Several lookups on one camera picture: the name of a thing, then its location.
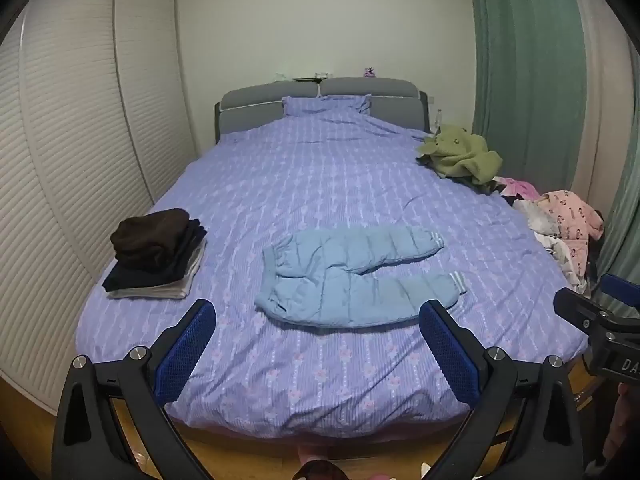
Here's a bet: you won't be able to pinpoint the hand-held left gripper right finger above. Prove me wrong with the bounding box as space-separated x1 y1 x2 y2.
419 300 586 480

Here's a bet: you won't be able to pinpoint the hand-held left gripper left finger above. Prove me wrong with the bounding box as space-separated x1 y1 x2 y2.
51 298 217 480

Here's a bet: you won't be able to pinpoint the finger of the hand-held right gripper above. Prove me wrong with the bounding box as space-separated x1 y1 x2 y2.
600 274 640 306
554 287 611 331

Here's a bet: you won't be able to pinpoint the light blue padded pants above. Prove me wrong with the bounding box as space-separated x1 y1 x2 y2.
255 225 468 328

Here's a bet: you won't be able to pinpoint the person's right forearm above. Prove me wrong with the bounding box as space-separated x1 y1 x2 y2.
602 382 640 463

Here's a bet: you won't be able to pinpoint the grey folded garment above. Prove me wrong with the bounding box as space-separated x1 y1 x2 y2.
107 245 208 301

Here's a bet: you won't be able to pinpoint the green curtain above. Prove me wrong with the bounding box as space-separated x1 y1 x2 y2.
595 125 640 286
465 0 588 183

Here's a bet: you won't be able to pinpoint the pink printed pajamas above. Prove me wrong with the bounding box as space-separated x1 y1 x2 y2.
535 190 605 273

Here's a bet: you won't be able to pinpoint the white crumpled clothes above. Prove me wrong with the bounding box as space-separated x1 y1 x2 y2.
515 200 587 292

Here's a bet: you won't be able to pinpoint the dark navy folded garment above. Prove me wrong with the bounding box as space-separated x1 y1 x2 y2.
102 220 208 293

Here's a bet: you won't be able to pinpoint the brown folded garment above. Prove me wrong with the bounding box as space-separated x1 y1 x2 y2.
111 208 191 268

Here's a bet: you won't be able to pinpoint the plain pink garment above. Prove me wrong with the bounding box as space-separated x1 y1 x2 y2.
495 176 541 202

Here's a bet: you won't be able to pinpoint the olive green jacket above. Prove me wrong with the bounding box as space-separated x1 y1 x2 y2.
416 124 503 186

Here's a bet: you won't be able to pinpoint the bed with purple duvet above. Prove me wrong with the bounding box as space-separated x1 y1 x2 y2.
75 94 588 441

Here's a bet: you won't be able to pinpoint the white louvered wardrobe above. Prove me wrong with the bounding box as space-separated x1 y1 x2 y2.
0 0 201 413

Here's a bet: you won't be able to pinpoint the grey upholstered bed headboard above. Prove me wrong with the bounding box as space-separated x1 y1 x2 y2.
215 77 431 146

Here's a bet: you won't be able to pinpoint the purple patterned pillow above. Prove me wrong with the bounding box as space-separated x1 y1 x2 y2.
282 94 373 119

